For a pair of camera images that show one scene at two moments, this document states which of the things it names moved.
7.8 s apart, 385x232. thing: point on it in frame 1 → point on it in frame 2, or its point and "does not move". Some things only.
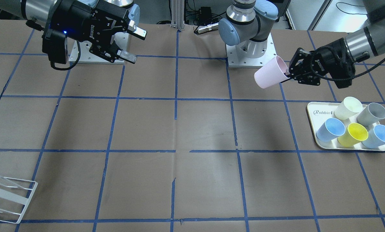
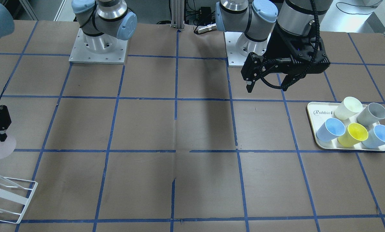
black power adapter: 205,15 does not move
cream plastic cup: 349,106 does not move
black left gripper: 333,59 → 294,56
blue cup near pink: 331,128 does not move
